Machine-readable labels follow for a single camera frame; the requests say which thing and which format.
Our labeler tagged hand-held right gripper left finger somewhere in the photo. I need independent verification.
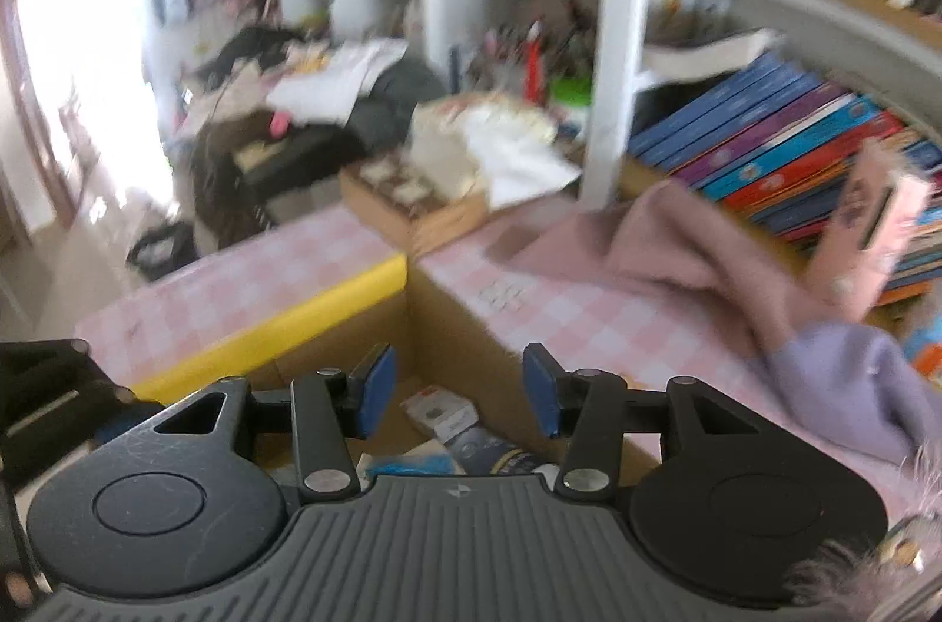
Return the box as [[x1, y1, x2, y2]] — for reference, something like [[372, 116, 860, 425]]
[[153, 343, 399, 497]]

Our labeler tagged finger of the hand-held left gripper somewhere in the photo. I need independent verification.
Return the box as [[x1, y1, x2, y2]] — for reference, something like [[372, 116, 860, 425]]
[[88, 382, 167, 446]]

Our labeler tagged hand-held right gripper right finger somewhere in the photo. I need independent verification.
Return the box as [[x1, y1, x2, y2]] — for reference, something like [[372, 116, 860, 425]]
[[522, 343, 748, 497]]

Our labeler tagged white packet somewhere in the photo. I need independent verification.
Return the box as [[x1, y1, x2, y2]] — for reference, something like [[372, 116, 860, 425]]
[[401, 390, 479, 442]]

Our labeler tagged dark blue packet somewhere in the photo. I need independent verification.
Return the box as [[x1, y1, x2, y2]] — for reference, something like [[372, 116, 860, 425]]
[[442, 426, 547, 483]]

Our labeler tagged bright blue wrapper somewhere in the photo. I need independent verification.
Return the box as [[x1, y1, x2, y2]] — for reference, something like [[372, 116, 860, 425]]
[[364, 451, 462, 480]]

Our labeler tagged yellow cardboard box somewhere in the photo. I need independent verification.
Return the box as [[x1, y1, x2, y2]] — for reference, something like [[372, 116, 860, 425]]
[[132, 254, 664, 499]]

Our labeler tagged green lidded container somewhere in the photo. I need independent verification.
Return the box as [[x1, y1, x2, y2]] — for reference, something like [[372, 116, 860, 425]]
[[552, 73, 594, 109]]

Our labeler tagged pink checked tablecloth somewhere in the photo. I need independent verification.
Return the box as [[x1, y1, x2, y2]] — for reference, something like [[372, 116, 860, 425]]
[[74, 202, 914, 520]]

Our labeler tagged black trash bin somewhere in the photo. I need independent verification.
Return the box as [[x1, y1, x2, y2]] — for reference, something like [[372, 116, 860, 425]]
[[127, 220, 197, 282]]

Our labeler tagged small brown cardboard box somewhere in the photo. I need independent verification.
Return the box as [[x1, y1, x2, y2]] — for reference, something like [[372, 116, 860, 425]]
[[340, 158, 492, 259]]

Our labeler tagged purple cloth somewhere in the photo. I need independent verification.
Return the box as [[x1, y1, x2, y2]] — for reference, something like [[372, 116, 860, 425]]
[[489, 180, 937, 468]]

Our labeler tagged brown hanging garment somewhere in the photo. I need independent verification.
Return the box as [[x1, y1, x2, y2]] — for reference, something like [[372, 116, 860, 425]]
[[190, 121, 258, 247]]

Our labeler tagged pile of clothes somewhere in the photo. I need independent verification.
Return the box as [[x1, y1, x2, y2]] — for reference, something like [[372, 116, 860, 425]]
[[184, 27, 446, 156]]

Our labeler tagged white bookshelf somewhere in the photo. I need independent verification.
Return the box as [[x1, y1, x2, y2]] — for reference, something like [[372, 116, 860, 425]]
[[578, 0, 942, 211]]

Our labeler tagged red bottle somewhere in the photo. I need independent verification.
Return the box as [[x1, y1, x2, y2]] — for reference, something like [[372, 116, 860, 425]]
[[521, 22, 550, 105]]

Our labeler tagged row of slanted books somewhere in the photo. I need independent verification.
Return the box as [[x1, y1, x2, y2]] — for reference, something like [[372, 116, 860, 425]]
[[629, 51, 942, 303]]

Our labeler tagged pink rectangular box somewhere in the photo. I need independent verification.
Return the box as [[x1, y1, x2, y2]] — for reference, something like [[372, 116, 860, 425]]
[[804, 140, 933, 323]]

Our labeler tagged fluffy purple sleeve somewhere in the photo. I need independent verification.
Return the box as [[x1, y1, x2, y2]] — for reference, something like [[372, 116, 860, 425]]
[[786, 445, 942, 622]]

